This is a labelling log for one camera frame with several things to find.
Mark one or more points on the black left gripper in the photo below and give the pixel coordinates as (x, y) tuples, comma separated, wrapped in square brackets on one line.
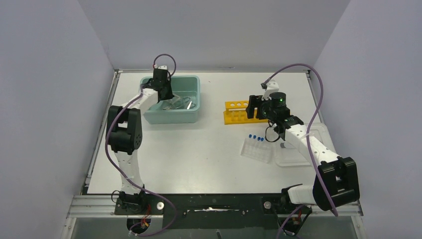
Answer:
[(169, 95)]

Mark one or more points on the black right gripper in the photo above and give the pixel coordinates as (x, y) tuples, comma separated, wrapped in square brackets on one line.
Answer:
[(256, 102)]

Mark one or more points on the metal crucible tongs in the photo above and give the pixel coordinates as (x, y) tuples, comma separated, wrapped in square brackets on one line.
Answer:
[(180, 103)]

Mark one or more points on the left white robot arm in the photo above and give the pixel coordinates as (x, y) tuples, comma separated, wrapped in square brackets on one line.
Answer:
[(124, 129)]

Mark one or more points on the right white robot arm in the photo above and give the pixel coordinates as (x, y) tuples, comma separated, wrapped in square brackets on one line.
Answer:
[(336, 181)]

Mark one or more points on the teal plastic bin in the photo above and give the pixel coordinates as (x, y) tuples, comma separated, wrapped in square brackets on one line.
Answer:
[(182, 86)]

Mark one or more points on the yellow test tube rack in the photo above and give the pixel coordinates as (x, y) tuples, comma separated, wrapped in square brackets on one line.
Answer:
[(235, 113)]

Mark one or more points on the blue capped tube box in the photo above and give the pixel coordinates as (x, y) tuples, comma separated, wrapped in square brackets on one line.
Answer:
[(257, 148)]

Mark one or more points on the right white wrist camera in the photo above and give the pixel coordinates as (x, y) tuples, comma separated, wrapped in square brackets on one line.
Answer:
[(269, 87)]

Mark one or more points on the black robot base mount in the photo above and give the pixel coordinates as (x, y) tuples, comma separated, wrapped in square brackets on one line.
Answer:
[(148, 213)]

